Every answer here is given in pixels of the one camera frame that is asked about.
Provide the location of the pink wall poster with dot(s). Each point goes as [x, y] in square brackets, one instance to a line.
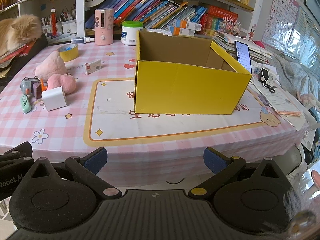
[280, 12]

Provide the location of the grey toy car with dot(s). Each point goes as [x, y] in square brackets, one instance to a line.
[27, 85]

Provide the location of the pink checked tablecloth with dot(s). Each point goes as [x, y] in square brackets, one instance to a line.
[75, 130]

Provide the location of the stack of paper sheets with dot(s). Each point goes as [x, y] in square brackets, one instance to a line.
[280, 100]

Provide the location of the black charger adapter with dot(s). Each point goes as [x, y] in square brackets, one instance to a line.
[263, 75]

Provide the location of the small white red-label box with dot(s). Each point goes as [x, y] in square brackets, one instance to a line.
[92, 67]

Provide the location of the pink cylindrical dispenser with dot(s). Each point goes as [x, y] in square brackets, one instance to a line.
[103, 30]

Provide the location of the red foil packets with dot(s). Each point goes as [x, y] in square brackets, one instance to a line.
[17, 52]

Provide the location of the rosy pink plush toy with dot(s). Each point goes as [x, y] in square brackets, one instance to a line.
[61, 82]

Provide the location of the stack of booklets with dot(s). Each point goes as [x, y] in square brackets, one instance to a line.
[257, 52]

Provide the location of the white cube box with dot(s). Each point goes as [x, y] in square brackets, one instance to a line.
[53, 100]

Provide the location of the orange fluffy cat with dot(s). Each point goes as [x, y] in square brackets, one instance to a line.
[17, 32]

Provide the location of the black scissors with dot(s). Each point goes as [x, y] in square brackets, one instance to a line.
[267, 87]

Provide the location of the yellow cardboard box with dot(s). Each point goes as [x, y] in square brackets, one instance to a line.
[187, 90]

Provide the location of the row of colourful books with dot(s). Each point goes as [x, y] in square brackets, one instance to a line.
[140, 7]

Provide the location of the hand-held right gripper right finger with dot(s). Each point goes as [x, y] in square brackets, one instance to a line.
[213, 161]

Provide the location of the white jar green lid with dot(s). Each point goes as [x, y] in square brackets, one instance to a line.
[131, 36]

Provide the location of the white ridged tray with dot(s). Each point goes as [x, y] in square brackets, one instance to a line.
[162, 32]

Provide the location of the smartphone with lit screen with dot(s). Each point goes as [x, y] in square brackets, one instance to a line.
[242, 53]

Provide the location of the small orange toy piece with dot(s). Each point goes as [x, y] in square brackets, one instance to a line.
[44, 87]

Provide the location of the small mint green toy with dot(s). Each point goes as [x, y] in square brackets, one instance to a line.
[25, 105]

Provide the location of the colourful paper flower bunch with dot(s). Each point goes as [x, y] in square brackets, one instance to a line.
[231, 26]

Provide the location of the purple brown stamp block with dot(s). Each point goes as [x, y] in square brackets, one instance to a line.
[37, 91]

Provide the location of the white power strip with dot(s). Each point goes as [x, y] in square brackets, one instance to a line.
[273, 75]

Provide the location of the white grey stool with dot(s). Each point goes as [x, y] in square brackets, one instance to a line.
[297, 160]

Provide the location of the orange and white carton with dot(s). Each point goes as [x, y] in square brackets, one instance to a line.
[187, 25]
[181, 31]

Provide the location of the silver foil window cover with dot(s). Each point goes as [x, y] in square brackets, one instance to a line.
[295, 52]

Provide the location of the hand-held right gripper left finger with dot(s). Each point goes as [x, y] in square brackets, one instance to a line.
[96, 160]

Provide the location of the small spray bottle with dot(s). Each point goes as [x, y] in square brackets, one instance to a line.
[80, 40]

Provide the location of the pale pink plush toy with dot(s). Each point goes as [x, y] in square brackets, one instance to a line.
[50, 65]

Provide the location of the red boxed book set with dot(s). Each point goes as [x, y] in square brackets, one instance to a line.
[220, 11]

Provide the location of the white bookshelf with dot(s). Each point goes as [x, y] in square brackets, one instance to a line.
[80, 5]

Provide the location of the yellow tape roll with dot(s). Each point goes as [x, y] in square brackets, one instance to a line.
[67, 56]

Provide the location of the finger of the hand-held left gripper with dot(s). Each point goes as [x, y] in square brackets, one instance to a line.
[20, 162]
[22, 148]

